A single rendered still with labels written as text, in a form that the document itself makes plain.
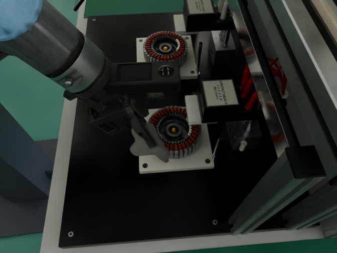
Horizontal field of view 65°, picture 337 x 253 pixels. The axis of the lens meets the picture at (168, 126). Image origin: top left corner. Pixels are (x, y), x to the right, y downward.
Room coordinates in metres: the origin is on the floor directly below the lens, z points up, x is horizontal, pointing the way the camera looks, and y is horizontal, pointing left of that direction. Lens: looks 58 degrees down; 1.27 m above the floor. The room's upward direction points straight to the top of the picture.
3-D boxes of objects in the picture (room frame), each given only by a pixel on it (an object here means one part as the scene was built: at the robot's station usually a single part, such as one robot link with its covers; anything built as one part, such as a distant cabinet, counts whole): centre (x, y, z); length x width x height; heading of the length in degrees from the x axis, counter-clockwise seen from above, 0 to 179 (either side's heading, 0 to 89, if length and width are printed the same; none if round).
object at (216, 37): (0.53, -0.14, 0.80); 0.07 x 0.05 x 0.06; 4
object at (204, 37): (0.40, -0.02, 0.76); 0.64 x 0.47 x 0.02; 4
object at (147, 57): (0.52, 0.01, 0.80); 0.11 x 0.11 x 0.04
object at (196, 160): (0.28, -0.01, 0.78); 0.15 x 0.15 x 0.01; 4
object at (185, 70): (0.52, 0.01, 0.78); 0.15 x 0.15 x 0.01; 4
